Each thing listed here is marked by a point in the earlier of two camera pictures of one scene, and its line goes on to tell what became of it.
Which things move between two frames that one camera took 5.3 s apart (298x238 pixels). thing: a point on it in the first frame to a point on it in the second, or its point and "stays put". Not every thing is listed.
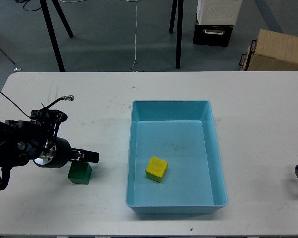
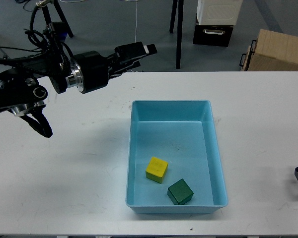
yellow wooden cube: (155, 169) stays put
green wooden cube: (80, 172) to (180, 193)
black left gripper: (59, 155) to (90, 70)
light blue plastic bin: (175, 165) stays put
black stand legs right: (179, 28) stays put
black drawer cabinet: (211, 34) stays put
